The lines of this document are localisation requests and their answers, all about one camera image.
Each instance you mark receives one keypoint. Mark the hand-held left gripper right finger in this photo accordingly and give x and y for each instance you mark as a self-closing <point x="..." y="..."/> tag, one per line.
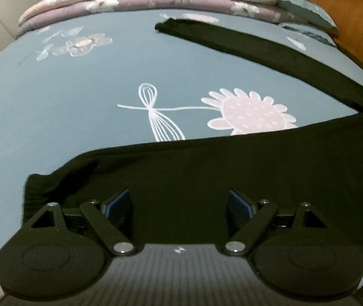
<point x="237" y="204"/>

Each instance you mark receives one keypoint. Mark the wooden headboard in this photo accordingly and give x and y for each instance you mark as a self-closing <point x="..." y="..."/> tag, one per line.
<point x="353" y="12"/>

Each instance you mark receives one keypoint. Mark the black pants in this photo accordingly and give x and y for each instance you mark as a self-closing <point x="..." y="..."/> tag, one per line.
<point x="200" y="165"/>

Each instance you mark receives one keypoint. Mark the bed with blue floral sheet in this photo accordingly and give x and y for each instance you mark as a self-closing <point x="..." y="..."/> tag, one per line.
<point x="73" y="118"/>

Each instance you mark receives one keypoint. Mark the blue pillow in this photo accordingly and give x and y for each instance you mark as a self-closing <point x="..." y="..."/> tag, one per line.
<point x="309" y="11"/>
<point x="309" y="32"/>

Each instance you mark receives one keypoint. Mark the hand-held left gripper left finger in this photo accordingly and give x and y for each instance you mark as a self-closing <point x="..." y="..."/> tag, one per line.
<point x="119" y="203"/>

